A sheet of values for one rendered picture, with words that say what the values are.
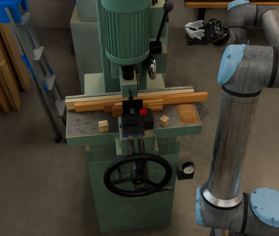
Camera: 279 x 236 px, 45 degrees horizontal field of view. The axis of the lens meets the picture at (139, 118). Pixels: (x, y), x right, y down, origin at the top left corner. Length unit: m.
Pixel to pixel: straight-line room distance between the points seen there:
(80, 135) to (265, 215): 0.79
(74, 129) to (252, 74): 0.83
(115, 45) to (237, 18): 0.54
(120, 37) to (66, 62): 2.26
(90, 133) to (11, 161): 1.29
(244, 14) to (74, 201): 1.56
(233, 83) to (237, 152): 0.25
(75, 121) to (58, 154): 1.10
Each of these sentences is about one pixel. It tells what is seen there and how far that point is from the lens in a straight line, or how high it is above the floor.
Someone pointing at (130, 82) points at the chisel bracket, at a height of 1.07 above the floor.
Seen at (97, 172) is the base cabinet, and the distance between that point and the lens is 1.66.
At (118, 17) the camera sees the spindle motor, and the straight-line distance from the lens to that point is 1.22.
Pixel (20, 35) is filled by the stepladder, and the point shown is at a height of 0.94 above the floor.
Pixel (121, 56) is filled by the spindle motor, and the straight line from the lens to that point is 1.30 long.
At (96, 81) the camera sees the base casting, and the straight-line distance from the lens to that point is 1.89.
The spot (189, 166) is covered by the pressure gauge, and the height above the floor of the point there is 0.68.
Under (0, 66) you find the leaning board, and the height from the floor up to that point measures 0.48.
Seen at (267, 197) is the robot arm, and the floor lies 0.89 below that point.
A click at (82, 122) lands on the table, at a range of 1.52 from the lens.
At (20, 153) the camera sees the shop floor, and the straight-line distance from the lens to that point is 2.69.
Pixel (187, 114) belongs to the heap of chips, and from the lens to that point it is 1.51.
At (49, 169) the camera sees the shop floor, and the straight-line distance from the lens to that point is 2.53.
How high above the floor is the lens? 1.97
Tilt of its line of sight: 45 degrees down
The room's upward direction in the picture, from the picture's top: straight up
